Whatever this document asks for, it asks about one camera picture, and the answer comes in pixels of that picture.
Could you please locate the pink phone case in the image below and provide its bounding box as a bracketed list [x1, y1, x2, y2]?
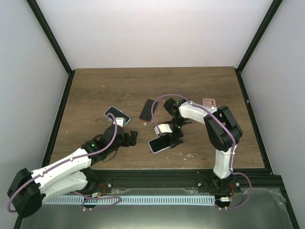
[202, 98, 217, 108]

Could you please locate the black frame post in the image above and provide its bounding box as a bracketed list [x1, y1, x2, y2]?
[234, 0, 283, 72]
[25, 0, 72, 74]

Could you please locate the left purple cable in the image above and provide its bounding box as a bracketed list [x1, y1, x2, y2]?
[7, 113, 123, 213]

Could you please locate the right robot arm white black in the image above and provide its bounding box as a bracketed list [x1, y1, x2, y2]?
[155, 98, 243, 192]

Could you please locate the left black frame post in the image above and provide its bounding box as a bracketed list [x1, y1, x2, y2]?
[25, 0, 72, 74]

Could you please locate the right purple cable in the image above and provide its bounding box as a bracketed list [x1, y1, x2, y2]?
[151, 94, 253, 211]

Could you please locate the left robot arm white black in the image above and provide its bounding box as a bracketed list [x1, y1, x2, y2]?
[7, 124, 138, 218]

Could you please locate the phone in blue case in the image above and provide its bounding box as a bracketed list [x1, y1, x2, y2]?
[104, 106, 131, 125]

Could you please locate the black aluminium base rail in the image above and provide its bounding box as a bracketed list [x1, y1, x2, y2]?
[90, 168, 282, 194]

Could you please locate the light blue slotted cable duct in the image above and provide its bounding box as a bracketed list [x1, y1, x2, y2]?
[47, 195, 215, 206]

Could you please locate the purple cable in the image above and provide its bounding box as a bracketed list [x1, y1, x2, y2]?
[151, 94, 253, 211]
[7, 113, 123, 213]

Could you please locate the right black frame post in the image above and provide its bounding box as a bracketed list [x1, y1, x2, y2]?
[234, 0, 283, 72]

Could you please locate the clear acrylic sheet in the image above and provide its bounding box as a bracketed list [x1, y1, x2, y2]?
[21, 188, 299, 229]

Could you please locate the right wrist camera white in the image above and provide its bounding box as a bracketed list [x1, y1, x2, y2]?
[154, 124, 173, 136]

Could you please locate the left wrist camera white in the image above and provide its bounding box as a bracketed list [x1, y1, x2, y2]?
[114, 117, 126, 128]

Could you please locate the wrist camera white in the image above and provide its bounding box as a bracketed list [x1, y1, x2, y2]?
[114, 117, 126, 128]
[154, 124, 173, 136]

